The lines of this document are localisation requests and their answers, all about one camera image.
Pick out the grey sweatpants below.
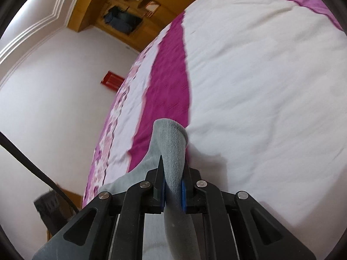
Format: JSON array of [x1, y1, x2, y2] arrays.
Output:
[[100, 119, 201, 259]]

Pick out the purple and white bedspread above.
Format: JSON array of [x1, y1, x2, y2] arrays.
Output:
[[83, 0, 346, 259]]

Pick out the wooden side cabinet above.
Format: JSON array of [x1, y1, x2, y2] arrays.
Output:
[[34, 190, 76, 241]]

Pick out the red folding chair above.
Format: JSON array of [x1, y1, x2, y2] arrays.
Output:
[[101, 70, 125, 92]]

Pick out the dark jacket hanging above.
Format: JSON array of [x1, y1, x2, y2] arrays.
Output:
[[103, 6, 143, 35]]

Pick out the yellow wooden wardrobe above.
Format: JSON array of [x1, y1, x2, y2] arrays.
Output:
[[67, 0, 195, 52]]

